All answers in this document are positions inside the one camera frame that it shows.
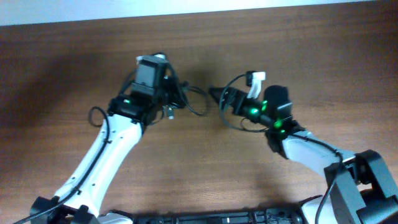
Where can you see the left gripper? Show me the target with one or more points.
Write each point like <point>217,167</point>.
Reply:
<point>175,84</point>

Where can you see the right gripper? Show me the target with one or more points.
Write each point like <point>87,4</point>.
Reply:
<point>232,98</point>

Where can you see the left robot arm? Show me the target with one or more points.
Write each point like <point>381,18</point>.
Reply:
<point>79,199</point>

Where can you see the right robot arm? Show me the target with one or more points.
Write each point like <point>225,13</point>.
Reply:
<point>360,187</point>

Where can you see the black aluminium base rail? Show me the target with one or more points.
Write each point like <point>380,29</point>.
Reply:
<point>289,214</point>

